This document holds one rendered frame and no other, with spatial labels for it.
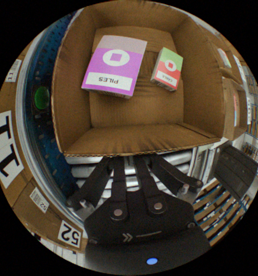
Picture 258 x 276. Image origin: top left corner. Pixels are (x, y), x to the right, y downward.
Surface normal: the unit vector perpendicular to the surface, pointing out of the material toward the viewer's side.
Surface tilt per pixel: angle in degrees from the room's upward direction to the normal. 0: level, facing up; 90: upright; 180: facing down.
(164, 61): 0
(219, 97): 90
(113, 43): 0
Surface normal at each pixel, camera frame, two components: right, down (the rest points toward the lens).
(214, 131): -0.99, 0.05
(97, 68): 0.10, 0.30
